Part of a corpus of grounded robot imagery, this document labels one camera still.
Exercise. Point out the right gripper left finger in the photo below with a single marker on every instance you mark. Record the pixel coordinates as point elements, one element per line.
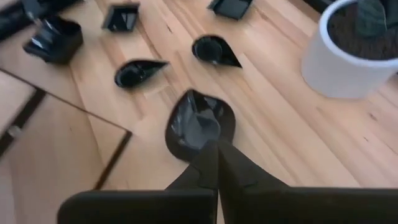
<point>186,205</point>

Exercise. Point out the snake plant in white pot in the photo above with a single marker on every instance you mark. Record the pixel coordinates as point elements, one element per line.
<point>335,77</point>

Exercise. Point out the black teardrop mini plate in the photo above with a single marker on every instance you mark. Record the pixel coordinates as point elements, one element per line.
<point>214,51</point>
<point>133,73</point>

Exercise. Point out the wooden riser shelf black legs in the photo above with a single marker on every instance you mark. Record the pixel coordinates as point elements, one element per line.
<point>56,149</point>

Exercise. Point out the black wavy square mini plate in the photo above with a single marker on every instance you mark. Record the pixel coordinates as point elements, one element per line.
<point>56,40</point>

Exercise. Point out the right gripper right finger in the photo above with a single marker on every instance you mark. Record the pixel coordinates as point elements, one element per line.
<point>280,205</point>

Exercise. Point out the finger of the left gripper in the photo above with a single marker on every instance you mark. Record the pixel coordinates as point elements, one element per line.
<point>56,7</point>
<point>15,25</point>

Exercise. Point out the black rounded square mini plate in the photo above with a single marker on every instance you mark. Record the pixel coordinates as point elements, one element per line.
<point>192,124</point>

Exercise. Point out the black small square mini plate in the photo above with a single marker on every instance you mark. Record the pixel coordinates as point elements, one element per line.
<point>231,7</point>
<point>121,17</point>

